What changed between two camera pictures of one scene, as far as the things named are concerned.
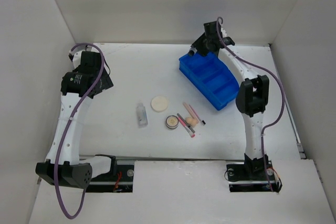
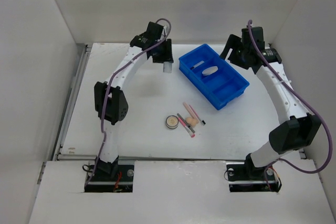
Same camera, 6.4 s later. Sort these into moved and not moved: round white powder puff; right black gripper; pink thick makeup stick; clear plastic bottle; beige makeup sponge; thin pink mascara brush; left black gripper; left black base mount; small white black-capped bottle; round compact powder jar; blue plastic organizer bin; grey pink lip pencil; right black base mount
Moved: clear plastic bottle; left black gripper; small white black-capped bottle; round white powder puff; right black gripper
Not moved: pink thick makeup stick; blue plastic organizer bin; right black base mount; grey pink lip pencil; thin pink mascara brush; left black base mount; round compact powder jar; beige makeup sponge
